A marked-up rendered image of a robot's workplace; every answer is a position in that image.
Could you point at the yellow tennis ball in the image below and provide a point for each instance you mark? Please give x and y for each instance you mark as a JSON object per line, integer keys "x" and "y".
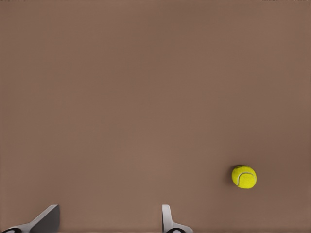
{"x": 244, "y": 176}

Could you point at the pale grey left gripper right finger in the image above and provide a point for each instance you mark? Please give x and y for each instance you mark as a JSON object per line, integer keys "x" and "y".
{"x": 167, "y": 218}

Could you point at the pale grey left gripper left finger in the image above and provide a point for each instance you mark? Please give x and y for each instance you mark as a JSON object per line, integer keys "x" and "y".
{"x": 46, "y": 218}

